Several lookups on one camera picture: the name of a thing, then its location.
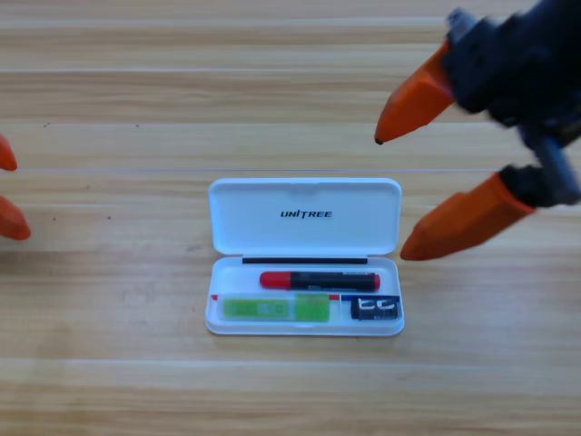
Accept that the white Unitree pencil case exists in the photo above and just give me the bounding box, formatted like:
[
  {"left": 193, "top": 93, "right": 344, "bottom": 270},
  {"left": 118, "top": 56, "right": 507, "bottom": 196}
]
[{"left": 204, "top": 177, "right": 406, "bottom": 337}]

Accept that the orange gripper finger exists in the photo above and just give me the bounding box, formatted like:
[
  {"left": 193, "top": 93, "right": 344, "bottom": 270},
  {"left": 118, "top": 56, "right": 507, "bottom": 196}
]
[
  {"left": 0, "top": 134, "right": 18, "bottom": 173},
  {"left": 399, "top": 171, "right": 537, "bottom": 263},
  {"left": 0, "top": 194, "right": 32, "bottom": 242}
]

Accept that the green glue stick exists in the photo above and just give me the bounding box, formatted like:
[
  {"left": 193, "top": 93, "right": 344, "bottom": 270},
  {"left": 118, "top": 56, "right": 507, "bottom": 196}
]
[{"left": 222, "top": 293, "right": 331, "bottom": 322}]

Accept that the red and black marker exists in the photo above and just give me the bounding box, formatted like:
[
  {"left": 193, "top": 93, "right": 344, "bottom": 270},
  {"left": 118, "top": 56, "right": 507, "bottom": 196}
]
[{"left": 259, "top": 271, "right": 381, "bottom": 292}]

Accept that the black eraser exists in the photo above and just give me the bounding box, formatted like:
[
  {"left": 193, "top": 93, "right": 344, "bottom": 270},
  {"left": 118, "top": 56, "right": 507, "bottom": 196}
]
[{"left": 350, "top": 295, "right": 402, "bottom": 322}]

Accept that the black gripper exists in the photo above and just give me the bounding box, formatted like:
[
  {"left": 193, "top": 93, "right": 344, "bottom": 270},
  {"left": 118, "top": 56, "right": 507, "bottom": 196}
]
[{"left": 374, "top": 0, "right": 581, "bottom": 210}]

